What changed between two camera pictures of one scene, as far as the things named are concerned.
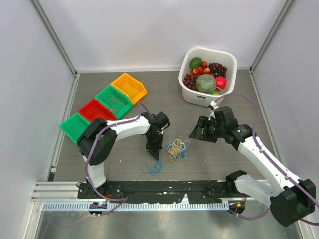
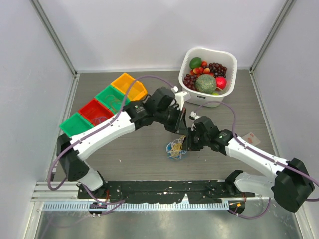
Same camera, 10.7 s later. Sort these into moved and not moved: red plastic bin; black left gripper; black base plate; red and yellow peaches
Moved: black left gripper
Not moved: red and yellow peaches; red plastic bin; black base plate
